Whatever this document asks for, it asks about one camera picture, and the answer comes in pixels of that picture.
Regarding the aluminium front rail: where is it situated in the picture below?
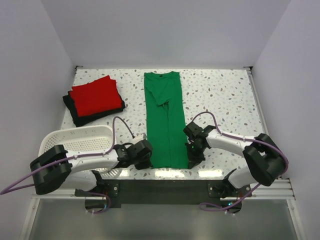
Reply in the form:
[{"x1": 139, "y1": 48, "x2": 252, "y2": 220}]
[{"x1": 32, "y1": 165, "x2": 294, "y2": 201}]

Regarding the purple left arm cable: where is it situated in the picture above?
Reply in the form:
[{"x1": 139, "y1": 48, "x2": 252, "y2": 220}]
[{"x1": 0, "y1": 116, "x2": 137, "y2": 215}]

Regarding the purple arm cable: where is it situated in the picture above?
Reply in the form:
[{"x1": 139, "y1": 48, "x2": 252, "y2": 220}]
[
  {"x1": 0, "y1": 116, "x2": 137, "y2": 215},
  {"x1": 199, "y1": 111, "x2": 290, "y2": 213}
]

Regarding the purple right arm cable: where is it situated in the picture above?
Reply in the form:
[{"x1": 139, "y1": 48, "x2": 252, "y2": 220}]
[{"x1": 199, "y1": 111, "x2": 290, "y2": 213}]

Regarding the white plastic basket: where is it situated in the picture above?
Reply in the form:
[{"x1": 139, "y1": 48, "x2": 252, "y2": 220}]
[{"x1": 38, "y1": 125, "x2": 121, "y2": 179}]

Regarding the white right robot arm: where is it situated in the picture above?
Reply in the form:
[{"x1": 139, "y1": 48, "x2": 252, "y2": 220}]
[{"x1": 183, "y1": 121, "x2": 289, "y2": 198}]

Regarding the folded red t shirt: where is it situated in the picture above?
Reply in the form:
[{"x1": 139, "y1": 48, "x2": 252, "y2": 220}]
[{"x1": 69, "y1": 75, "x2": 122, "y2": 117}]

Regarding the folded black t shirt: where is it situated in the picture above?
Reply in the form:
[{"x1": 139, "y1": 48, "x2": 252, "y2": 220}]
[{"x1": 62, "y1": 89, "x2": 126, "y2": 127}]

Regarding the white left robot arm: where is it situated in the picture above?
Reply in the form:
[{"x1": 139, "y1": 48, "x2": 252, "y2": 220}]
[{"x1": 30, "y1": 139, "x2": 153, "y2": 196}]

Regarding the green t shirt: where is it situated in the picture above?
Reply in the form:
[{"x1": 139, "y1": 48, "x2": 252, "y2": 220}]
[{"x1": 144, "y1": 71, "x2": 189, "y2": 169}]

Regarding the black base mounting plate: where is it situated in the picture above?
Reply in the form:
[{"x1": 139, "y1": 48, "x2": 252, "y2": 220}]
[{"x1": 74, "y1": 180, "x2": 252, "y2": 211}]

